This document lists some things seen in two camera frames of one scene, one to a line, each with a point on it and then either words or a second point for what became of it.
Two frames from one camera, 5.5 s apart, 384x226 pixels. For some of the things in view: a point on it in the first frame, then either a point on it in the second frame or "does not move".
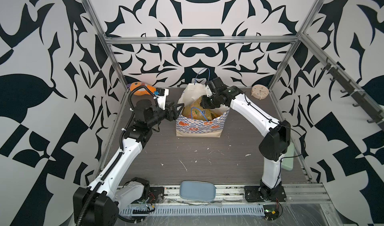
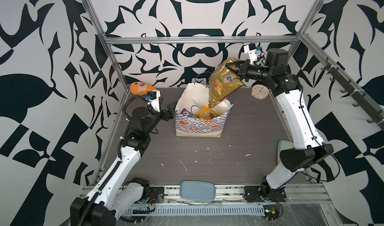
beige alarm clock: x=259 y=91 does not move
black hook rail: x=359 y=96 does not move
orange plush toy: x=141 y=91 does not move
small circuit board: x=270 y=211 does not move
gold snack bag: x=195 y=111 -> x=222 y=82
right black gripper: x=204 y=103 -> x=244 y=70
